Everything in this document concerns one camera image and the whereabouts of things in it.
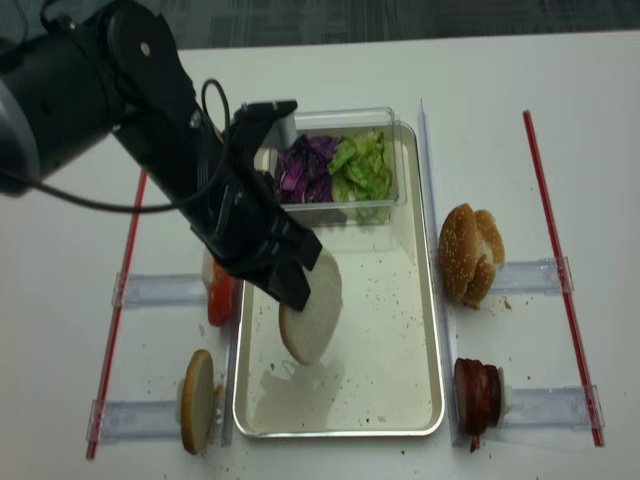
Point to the sesame bun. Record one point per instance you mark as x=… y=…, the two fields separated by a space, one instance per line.
x=491 y=257
x=457 y=251

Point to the clear rail lower right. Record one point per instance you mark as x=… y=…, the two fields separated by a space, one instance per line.
x=563 y=408

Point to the sesame bun top rear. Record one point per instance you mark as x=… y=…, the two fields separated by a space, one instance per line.
x=491 y=257

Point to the clear rail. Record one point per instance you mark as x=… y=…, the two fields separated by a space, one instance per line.
x=548 y=276
x=114 y=421
x=563 y=408
x=141 y=290

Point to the red rail strip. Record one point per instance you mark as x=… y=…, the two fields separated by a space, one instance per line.
x=117 y=310
x=596 y=424

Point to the clear plastic container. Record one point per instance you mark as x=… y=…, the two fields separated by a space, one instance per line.
x=339 y=124

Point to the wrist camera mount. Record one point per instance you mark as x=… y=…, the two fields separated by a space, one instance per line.
x=263 y=125

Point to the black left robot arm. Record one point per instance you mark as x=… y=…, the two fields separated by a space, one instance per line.
x=119 y=73

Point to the sesame bun top front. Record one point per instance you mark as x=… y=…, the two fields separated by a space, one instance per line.
x=457 y=251

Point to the white pusher block tomato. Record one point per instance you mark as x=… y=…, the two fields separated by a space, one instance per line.
x=207 y=269

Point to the white pusher block meat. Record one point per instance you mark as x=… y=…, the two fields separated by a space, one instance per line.
x=506 y=401

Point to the right red rail strip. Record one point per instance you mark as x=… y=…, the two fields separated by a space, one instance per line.
x=596 y=424

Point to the left red rail strip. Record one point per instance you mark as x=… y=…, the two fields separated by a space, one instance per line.
x=117 y=310

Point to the green lettuce pieces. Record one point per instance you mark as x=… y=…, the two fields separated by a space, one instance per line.
x=360 y=168

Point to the tomato slices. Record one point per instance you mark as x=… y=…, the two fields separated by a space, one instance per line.
x=221 y=293

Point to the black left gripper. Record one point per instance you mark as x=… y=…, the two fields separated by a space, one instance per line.
x=252 y=237

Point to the bun slice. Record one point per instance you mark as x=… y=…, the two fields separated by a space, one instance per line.
x=197 y=402
x=306 y=334

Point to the metal baking tray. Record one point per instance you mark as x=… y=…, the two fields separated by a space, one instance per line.
x=380 y=375

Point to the purple cabbage pieces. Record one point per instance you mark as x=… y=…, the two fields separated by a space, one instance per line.
x=301 y=173

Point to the white pusher block bottom bun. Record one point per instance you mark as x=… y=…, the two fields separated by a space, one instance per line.
x=178 y=402

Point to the clear rail upper right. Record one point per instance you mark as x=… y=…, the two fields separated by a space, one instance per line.
x=548 y=276

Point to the stack of meat slices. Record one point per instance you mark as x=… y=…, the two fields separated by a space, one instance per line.
x=479 y=393

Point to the clear rail upper left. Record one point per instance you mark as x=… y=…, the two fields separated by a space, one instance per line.
x=141 y=290

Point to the clear rail lower left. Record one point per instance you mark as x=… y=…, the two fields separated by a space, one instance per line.
x=114 y=421

